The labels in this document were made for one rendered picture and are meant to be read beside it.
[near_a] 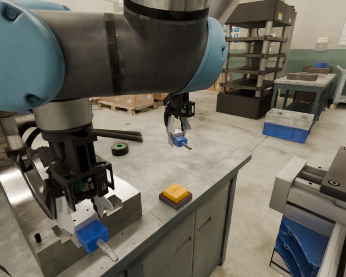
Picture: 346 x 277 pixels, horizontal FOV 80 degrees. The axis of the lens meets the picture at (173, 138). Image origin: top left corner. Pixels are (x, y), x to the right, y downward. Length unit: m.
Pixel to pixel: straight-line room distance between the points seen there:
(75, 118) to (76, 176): 0.08
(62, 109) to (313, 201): 0.49
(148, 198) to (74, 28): 0.60
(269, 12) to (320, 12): 2.68
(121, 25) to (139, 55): 0.03
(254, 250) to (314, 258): 1.19
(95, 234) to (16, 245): 0.31
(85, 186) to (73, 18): 0.24
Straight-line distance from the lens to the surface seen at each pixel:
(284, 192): 0.54
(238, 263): 1.59
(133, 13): 0.19
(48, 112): 0.31
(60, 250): 0.56
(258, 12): 4.30
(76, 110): 0.31
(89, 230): 0.45
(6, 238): 0.74
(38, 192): 0.72
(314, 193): 0.53
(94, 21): 0.20
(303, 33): 6.77
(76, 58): 0.19
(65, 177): 0.33
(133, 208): 0.61
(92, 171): 0.33
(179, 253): 0.96
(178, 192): 0.68
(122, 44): 0.19
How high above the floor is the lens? 1.25
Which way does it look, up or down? 23 degrees down
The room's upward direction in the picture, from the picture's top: straight up
